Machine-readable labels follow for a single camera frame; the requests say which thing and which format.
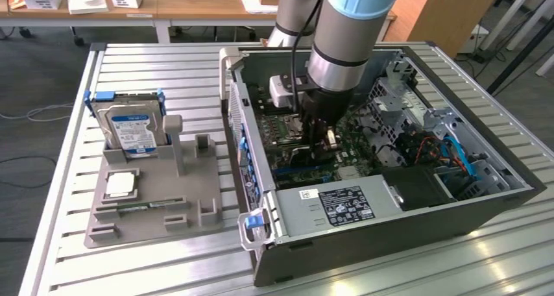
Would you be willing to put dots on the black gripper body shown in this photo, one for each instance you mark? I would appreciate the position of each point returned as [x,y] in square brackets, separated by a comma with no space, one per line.
[326,107]

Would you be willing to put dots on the black graphics card metal bracket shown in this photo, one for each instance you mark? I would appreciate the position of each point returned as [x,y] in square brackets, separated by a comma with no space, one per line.
[301,156]

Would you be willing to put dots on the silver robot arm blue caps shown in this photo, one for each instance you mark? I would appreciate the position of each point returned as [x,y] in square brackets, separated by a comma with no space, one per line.
[346,33]

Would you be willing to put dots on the metal CPU socket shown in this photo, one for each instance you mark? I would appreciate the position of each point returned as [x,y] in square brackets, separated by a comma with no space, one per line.
[291,125]

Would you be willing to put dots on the green motherboard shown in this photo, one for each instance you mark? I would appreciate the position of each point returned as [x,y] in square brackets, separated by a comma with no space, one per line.
[359,146]

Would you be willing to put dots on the blue expansion slot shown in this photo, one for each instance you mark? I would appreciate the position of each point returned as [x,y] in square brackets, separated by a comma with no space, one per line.
[290,172]

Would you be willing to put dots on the small silver chipset heatsink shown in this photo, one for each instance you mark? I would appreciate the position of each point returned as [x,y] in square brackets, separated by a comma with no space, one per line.
[349,172]

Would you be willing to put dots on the silver perforated drive cage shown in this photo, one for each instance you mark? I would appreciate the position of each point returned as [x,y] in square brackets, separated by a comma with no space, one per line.
[389,114]

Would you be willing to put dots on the grey power supply black label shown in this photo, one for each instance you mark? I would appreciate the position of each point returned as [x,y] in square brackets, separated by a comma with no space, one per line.
[303,211]

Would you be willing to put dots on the black fan shroud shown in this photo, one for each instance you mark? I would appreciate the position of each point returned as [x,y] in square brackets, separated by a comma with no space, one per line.
[416,189]

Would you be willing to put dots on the blue case latch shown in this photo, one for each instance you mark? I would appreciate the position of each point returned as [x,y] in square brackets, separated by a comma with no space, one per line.
[253,220]

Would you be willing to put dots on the open black PC case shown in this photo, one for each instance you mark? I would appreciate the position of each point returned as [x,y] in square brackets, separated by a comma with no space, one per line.
[389,244]

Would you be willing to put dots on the white paper stack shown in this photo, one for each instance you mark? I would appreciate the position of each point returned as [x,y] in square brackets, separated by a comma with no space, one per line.
[255,4]

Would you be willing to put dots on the wooden cabinet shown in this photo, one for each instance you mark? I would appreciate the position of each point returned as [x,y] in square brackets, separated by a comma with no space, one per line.
[441,17]

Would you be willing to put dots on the grey plastic parts rack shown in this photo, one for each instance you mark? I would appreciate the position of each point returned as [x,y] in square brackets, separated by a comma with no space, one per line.
[155,179]

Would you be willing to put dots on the white floor unit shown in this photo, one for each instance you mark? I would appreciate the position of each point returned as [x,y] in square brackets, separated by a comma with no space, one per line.
[474,39]

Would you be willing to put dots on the silver disk bay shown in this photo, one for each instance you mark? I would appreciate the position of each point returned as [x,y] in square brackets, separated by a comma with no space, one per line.
[489,176]

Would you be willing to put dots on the hard disk in blue carrier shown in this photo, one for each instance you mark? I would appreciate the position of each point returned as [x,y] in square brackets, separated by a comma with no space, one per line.
[133,130]

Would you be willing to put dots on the black slanted pole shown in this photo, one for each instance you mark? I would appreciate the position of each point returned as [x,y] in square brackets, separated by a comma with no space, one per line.
[521,60]

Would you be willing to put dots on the silver CPU chip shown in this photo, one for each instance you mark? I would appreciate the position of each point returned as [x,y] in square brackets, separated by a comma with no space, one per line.
[120,185]

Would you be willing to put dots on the black caster wheel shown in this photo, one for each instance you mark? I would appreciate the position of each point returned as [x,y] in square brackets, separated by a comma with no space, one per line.
[24,32]
[79,39]

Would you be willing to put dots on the orange book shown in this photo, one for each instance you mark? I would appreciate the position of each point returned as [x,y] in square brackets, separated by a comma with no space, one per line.
[16,0]

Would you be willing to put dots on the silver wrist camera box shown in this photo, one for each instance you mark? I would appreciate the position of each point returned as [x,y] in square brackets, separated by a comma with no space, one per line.
[281,94]

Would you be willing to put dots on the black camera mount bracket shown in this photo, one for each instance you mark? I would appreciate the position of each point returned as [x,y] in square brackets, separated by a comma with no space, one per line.
[287,80]

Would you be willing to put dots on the white table frame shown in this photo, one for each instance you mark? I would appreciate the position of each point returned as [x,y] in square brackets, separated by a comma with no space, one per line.
[520,23]

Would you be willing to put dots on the wooden desk white frame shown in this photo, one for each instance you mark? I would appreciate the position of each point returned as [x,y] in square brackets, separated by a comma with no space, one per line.
[52,13]

